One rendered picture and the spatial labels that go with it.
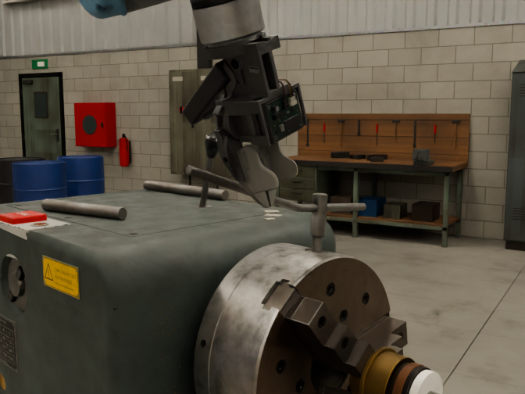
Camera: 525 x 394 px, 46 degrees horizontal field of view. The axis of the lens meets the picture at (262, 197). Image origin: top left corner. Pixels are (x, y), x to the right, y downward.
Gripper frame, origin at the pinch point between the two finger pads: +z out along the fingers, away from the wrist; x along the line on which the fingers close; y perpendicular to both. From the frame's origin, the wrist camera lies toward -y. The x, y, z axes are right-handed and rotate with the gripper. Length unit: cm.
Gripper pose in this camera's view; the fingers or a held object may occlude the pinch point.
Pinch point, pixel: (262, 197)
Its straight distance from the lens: 78.4
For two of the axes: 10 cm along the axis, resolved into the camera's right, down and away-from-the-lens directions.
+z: 2.3, 9.0, 3.6
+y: 7.1, 1.0, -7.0
